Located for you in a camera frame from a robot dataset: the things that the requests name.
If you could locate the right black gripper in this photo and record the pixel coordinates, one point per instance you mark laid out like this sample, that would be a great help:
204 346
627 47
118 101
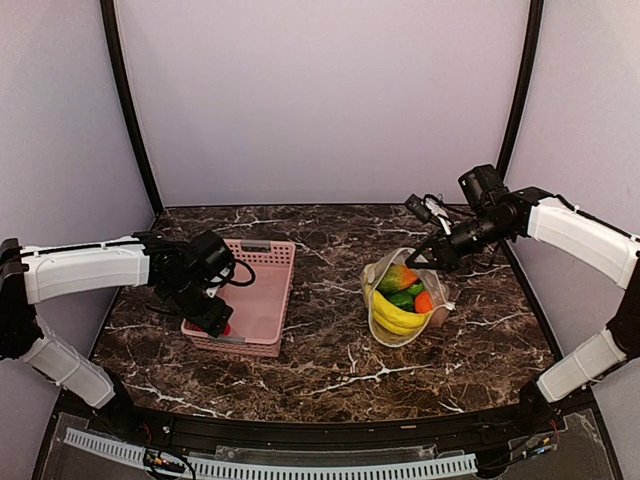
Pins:
445 253

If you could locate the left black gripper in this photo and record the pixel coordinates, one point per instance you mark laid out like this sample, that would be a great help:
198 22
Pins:
213 321

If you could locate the orange green toy mango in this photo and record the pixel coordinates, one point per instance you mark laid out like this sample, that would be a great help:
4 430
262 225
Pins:
396 278

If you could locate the orange toy fruit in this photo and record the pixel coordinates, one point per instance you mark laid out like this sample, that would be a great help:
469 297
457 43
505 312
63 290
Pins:
423 303

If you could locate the clear dotted zip bag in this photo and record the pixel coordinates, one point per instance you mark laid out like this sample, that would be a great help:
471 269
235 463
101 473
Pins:
441 296

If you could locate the red toy fruit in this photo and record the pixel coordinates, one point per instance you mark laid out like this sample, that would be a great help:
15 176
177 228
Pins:
225 332

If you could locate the yellow toy banana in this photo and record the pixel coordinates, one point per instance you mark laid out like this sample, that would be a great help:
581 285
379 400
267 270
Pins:
392 318

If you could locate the pink plastic basket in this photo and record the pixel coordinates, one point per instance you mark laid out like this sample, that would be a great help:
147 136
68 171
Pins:
259 310

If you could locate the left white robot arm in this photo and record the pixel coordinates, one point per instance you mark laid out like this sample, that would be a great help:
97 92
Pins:
33 275

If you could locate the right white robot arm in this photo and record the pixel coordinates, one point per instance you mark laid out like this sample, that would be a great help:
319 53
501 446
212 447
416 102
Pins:
535 214

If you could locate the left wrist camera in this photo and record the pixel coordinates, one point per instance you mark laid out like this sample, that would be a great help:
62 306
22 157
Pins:
216 264

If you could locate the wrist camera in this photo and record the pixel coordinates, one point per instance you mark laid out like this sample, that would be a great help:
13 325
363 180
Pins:
482 187
216 264

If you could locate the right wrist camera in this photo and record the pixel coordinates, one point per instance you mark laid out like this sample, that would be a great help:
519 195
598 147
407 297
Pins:
482 187

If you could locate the black front rail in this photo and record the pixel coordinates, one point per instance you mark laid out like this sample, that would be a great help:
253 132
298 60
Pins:
491 433

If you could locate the white slotted cable duct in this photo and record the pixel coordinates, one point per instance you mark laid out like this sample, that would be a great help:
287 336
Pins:
245 463

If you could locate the right black frame post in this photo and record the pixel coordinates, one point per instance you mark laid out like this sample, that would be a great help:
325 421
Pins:
523 80

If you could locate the black frame post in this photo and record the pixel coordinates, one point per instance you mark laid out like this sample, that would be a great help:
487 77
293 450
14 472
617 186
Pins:
523 80
126 101

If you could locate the left black frame post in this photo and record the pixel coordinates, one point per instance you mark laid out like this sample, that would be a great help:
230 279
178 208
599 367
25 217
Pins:
126 101

